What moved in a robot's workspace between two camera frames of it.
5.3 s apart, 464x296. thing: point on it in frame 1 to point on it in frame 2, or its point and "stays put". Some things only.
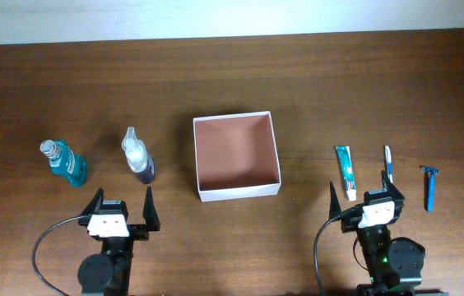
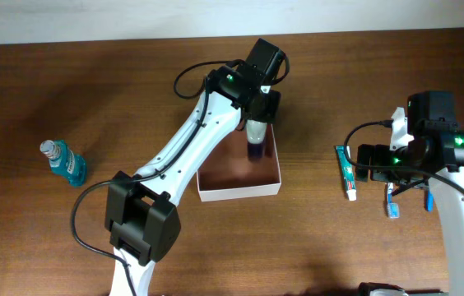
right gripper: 397,198 to 379,153
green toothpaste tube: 346,166 stays put
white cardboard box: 236,156 stays put
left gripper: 140,232 to 272,112
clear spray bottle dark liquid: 139,159 to 256,131
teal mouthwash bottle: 64,163 stays put
